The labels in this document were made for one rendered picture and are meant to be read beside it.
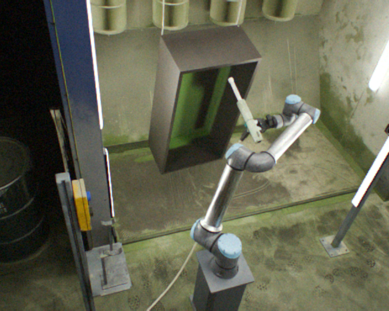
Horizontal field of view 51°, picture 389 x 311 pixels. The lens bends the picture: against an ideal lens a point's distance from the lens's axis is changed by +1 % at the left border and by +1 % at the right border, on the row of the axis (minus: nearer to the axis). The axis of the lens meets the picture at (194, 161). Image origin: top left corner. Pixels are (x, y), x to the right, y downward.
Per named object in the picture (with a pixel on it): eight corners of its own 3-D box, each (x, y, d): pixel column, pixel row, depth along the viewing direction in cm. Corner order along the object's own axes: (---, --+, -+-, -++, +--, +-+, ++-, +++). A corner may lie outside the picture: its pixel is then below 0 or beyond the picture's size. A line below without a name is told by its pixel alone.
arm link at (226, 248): (229, 273, 252) (233, 258, 240) (207, 257, 259) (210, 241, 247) (242, 257, 261) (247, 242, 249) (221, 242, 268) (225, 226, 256)
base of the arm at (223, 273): (243, 274, 263) (246, 266, 256) (216, 282, 258) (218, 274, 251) (232, 250, 276) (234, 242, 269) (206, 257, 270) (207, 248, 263)
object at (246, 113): (252, 153, 269) (265, 138, 249) (246, 155, 267) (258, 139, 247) (225, 94, 285) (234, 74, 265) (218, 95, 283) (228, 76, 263)
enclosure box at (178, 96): (147, 143, 362) (160, 34, 264) (207, 129, 383) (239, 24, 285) (160, 174, 345) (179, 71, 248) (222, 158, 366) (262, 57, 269)
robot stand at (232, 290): (239, 323, 306) (255, 280, 261) (201, 334, 297) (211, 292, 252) (224, 287, 326) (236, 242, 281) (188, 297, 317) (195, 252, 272)
